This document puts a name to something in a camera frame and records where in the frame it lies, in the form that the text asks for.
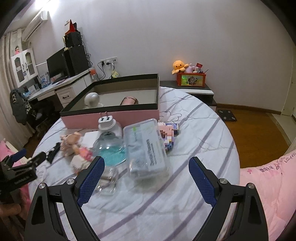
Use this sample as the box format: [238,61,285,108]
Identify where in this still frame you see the black hair clip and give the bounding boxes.
[46,142,61,164]

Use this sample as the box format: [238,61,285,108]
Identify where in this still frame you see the pink pig doll figure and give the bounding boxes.
[60,132,81,156]

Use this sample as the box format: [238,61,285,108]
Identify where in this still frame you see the small pink bear figure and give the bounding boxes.
[70,147,94,174]

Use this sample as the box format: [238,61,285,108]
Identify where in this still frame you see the clear glass jar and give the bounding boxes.
[94,166,119,195]

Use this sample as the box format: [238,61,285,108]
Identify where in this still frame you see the clear heart blue container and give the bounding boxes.
[91,132,126,166]

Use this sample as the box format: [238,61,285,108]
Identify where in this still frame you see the white plug night light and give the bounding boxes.
[98,112,123,138]

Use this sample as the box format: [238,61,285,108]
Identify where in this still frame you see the white astronaut figure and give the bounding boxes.
[84,92,104,108]

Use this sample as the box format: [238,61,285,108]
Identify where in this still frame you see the rose gold cup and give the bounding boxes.
[120,96,138,105]

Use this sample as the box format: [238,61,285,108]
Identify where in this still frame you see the clear plastic wipes box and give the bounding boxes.
[123,118,168,180]

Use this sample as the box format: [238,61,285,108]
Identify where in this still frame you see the pink brick block figure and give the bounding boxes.
[158,122,180,153]

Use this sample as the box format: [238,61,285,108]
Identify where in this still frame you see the white power adapter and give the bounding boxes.
[81,131,99,148]

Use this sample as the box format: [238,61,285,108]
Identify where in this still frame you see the person left hand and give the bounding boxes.
[1,203,26,240]

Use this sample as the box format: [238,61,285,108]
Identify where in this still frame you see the pink bed blanket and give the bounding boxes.
[1,139,31,220]

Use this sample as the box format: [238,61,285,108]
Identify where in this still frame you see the beige curtain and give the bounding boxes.
[1,29,32,149]

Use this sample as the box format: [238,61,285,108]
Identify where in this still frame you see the black office chair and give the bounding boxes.
[27,99,60,136]

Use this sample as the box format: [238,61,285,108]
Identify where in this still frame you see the pink quilt with writing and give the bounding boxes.
[240,151,295,240]

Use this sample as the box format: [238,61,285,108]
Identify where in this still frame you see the white computer desk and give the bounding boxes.
[28,70,92,107]

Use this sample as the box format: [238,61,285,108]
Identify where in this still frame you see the white glass door cabinet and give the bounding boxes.
[11,48,39,87]

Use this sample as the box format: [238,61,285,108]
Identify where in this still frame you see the black computer monitor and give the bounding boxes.
[47,48,67,78]

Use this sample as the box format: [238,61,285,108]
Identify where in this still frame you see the striped white table cloth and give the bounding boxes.
[28,86,241,241]

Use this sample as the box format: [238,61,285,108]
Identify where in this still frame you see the pink black storage box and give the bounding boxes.
[60,73,160,129]

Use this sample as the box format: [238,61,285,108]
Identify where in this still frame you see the black bathroom scale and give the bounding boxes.
[217,109,237,121]

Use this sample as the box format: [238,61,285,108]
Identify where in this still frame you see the yellow snack bag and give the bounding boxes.
[111,70,119,78]

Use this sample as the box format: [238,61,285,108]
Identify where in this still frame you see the black speaker box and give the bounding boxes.
[64,32,82,48]

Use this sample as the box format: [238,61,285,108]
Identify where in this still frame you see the low black white cabinet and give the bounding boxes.
[160,80,217,111]

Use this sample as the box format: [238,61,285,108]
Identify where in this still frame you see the white air conditioner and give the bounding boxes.
[22,11,48,42]

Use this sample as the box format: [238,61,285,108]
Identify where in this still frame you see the red toy storage bin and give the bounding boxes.
[177,73,206,87]

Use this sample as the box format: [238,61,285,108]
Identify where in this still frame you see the orange octopus plush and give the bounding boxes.
[171,60,189,75]

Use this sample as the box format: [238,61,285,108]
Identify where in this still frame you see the wall power strip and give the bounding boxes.
[100,57,117,65]

